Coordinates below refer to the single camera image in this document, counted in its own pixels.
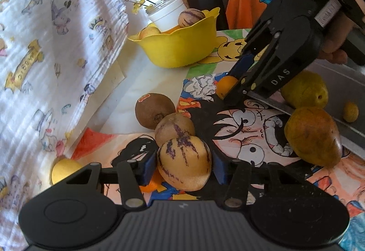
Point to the round yellow fruit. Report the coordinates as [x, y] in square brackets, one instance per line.
[64, 171]

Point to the spiky hair cartoon drawing sheet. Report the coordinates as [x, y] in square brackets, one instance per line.
[251, 136]

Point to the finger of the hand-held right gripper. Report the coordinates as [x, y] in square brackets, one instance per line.
[232, 96]
[242, 64]

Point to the yellow character drawing sheet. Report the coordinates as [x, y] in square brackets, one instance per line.
[225, 48]

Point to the brown kiwi with sticker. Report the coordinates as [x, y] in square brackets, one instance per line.
[151, 111]

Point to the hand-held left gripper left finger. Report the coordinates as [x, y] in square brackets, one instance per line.
[148, 167]

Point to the green yellow pear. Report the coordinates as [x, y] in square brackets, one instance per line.
[308, 91]

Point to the small orange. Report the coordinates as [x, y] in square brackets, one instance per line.
[172, 30]
[225, 86]

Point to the brownish yellow pear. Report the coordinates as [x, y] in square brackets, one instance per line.
[310, 136]

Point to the tiny yellow fruit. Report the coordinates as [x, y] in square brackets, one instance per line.
[350, 112]

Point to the pale yellow fruit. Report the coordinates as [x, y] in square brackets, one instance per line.
[149, 32]

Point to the large striped pepino melon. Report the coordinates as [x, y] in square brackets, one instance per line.
[182, 162]

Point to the yellow scalloped bowl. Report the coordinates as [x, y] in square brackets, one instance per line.
[176, 48]

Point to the orange sun drawing sheet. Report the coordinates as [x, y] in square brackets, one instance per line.
[94, 142]

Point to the metal tray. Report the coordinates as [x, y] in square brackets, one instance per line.
[350, 82]

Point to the white printed blanket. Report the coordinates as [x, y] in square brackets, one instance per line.
[57, 39]

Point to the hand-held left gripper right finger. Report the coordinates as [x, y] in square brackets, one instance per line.
[219, 167]

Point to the white plastic jar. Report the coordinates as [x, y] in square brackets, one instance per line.
[168, 14]

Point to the person's right hand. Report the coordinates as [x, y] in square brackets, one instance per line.
[333, 39]

